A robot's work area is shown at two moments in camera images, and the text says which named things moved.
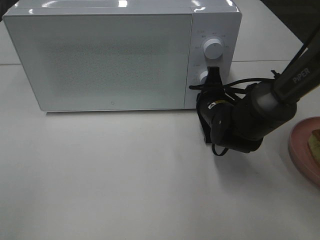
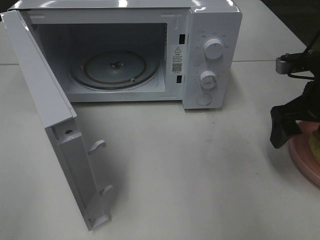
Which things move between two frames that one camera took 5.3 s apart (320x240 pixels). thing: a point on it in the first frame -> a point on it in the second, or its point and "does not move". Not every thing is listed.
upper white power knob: [213, 48] does not move
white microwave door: [80, 62] -> [61, 122]
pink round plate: [300, 150] does not move
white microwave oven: [121, 55] does not move
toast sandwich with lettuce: [314, 142] does not move
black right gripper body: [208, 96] -> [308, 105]
